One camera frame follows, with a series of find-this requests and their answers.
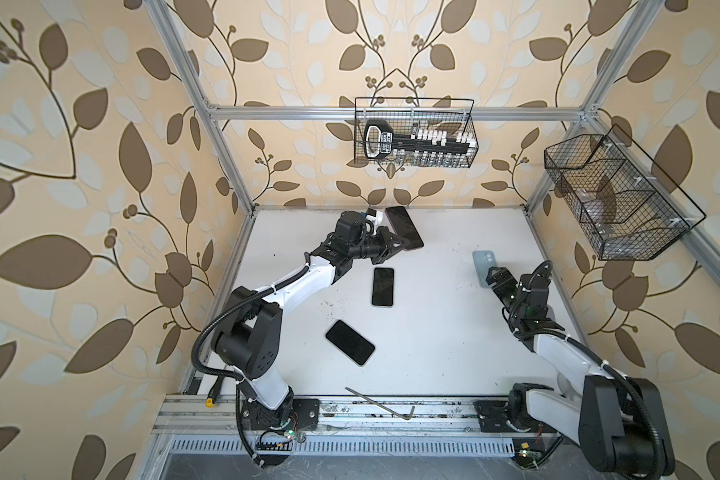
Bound black wire basket wall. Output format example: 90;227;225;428
353;96;479;171
544;124;707;261

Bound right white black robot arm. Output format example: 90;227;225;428
485;261;676;479

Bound metal hex key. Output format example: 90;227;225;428
345;387;416;421

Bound black phone tilted front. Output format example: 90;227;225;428
325;320;375;366

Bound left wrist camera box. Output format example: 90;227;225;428
365;208;383;225

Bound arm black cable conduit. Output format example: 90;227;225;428
190;263;313;385
509;260;677;479

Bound black socket holder tool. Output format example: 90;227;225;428
360;119;478;160

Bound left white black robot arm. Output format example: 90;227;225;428
191;209;407;429

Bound black wire basket back wall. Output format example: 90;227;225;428
353;96;479;171

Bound black phone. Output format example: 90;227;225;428
325;320;375;366
371;267;395;307
385;206;424;250

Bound black wire basket right wall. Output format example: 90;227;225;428
544;124;707;261

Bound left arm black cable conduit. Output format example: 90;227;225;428
190;263;313;385

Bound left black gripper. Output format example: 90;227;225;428
347;225;410;262

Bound pale blue phone case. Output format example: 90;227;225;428
472;250;496;289

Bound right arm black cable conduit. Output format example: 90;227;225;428
509;260;677;479

